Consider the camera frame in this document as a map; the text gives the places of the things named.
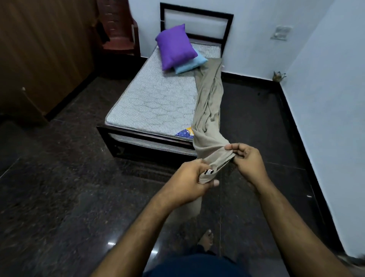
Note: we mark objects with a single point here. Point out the light blue pillow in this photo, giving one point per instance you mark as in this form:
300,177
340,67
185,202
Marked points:
191,65

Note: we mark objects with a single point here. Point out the lotus shaped candle holder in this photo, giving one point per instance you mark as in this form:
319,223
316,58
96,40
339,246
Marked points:
278,77

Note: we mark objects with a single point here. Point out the dark wooden bed frame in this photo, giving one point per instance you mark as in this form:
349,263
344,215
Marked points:
196,11

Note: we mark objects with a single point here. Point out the maroon plastic chair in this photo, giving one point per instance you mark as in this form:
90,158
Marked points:
119,45

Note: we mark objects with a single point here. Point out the person's right hand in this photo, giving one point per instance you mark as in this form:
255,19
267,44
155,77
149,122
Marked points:
252,168

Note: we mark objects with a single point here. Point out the purple dotted pillow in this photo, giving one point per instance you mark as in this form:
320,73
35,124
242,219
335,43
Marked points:
175,45

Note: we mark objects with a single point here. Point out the white striped mattress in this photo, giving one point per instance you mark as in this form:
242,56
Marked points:
151,100

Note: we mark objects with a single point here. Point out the beige striped bed sheet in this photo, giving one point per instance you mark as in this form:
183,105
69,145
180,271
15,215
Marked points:
209,100

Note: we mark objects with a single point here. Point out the white wall socket plate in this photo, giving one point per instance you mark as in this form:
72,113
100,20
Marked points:
281,32

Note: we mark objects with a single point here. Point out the person's navy blue shirt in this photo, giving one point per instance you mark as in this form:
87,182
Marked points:
196,268

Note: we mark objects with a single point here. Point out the person's left hand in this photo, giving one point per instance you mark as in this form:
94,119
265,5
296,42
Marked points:
185,185

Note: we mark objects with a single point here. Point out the person's left forearm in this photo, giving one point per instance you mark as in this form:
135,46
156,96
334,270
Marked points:
134,242

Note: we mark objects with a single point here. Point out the person's right forearm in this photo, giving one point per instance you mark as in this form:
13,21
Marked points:
299,234

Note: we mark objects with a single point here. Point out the person's dark trousers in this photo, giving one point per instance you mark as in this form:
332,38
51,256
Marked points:
196,249

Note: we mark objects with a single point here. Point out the brown wooden wardrobe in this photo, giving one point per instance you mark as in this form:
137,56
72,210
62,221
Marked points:
42,57

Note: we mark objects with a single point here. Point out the person's left foot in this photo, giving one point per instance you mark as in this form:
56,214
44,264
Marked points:
206,241

